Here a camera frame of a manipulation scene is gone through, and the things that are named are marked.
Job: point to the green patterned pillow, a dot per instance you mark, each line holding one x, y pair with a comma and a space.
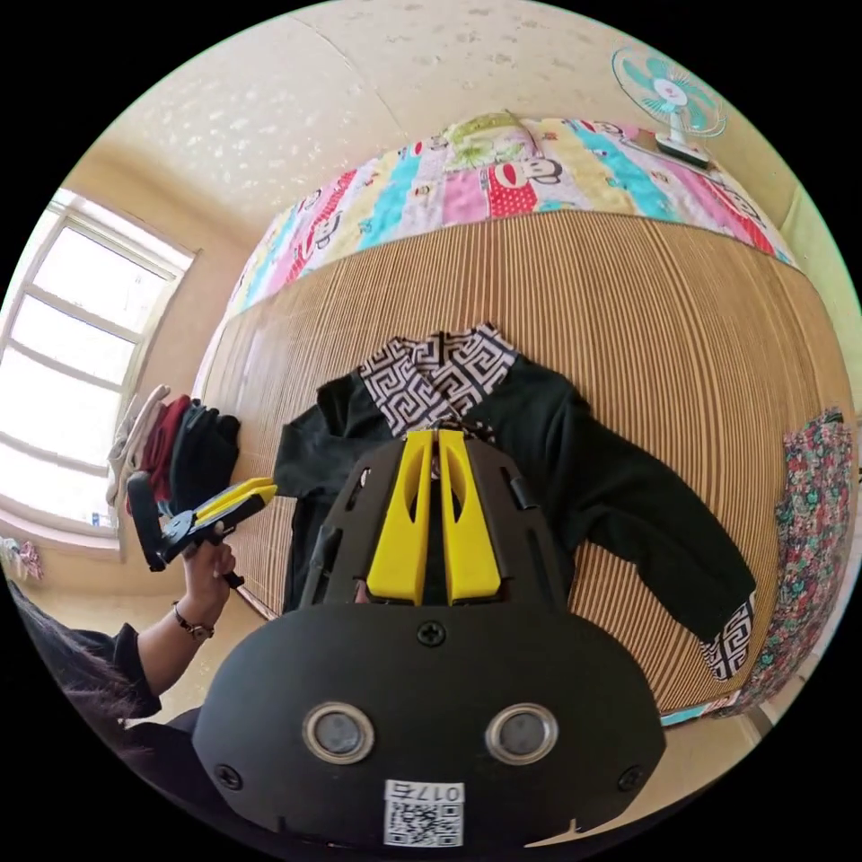
486, 140

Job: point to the floral cloth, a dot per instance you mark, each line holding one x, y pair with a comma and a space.
808, 539

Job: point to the window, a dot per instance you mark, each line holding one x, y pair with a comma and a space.
74, 364

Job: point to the person's left forearm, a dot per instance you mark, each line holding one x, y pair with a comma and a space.
172, 650

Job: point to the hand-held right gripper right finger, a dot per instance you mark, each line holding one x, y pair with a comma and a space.
475, 545

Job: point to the person's left hand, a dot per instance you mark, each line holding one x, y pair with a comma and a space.
205, 582

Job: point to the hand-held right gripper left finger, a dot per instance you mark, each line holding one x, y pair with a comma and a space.
397, 539

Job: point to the black long sleeve patterned collar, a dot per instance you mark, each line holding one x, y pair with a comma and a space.
606, 485

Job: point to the pile of clothes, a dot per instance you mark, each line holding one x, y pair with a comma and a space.
195, 444

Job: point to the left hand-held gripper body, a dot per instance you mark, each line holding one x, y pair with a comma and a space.
185, 531

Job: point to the bed with woven mat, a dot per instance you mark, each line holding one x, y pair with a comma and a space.
640, 303

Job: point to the teal electric fan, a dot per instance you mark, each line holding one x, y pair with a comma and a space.
667, 91

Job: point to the person's body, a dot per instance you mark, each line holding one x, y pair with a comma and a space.
101, 700

